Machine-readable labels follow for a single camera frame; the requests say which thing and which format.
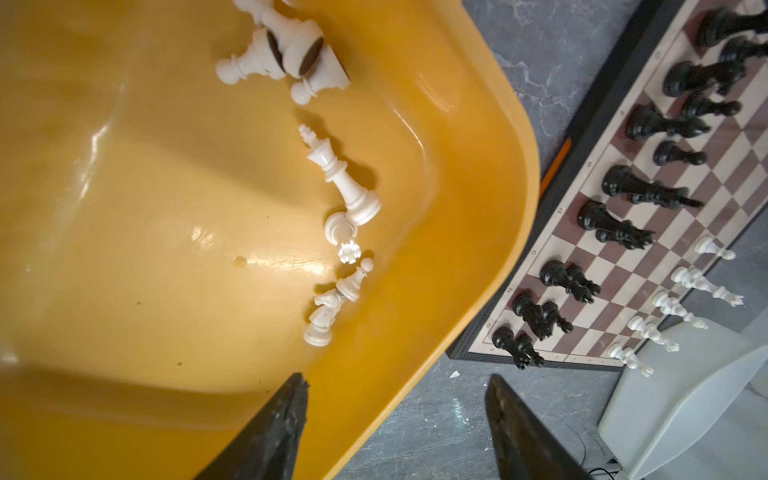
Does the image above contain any black knight near edge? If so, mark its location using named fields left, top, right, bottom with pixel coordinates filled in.
left=512, top=293, right=574, bottom=340

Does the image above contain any white chess piece in tray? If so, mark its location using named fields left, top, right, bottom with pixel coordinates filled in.
left=215, top=27, right=286, bottom=85

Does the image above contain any black knight on board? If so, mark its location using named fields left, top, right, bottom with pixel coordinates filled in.
left=662, top=60, right=746, bottom=98

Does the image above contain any yellow plastic tray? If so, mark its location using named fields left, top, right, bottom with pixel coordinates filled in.
left=1, top=1, right=539, bottom=479

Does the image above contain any white plastic tray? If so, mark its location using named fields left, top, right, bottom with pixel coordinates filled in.
left=598, top=323, right=767, bottom=479

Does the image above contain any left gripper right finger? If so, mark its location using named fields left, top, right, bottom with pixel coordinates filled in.
left=485, top=374, right=591, bottom=480

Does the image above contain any white chess piece lying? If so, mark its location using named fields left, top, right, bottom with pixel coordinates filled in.
left=233, top=0, right=325, bottom=79

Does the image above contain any black bishop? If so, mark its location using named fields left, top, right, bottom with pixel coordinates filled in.
left=539, top=260, right=601, bottom=304
left=625, top=104, right=711, bottom=141

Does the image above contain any black rook on board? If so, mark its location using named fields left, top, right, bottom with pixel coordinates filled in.
left=696, top=7, right=767, bottom=48

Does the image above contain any black bishop on board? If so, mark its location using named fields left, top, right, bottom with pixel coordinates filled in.
left=625, top=104, right=711, bottom=141

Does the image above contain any white rook piece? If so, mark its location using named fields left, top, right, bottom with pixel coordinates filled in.
left=606, top=343, right=654, bottom=377

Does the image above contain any brown folding chess board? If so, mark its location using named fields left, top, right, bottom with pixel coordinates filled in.
left=448, top=1, right=767, bottom=370

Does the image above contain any black rook near edge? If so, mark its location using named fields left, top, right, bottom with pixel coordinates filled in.
left=492, top=326, right=545, bottom=370

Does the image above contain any black pawn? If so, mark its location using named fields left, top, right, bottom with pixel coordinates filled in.
left=718, top=36, right=768, bottom=62
left=652, top=140, right=708, bottom=167
left=680, top=94, right=743, bottom=117

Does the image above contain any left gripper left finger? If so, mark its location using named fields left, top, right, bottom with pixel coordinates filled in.
left=196, top=373, right=309, bottom=480

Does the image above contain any white bishop piece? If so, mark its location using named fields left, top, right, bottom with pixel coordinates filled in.
left=652, top=291, right=709, bottom=330

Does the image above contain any white knight piece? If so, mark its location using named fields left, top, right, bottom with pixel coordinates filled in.
left=627, top=316, right=680, bottom=352

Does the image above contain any white knight in tray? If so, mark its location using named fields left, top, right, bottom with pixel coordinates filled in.
left=303, top=258, right=374, bottom=347

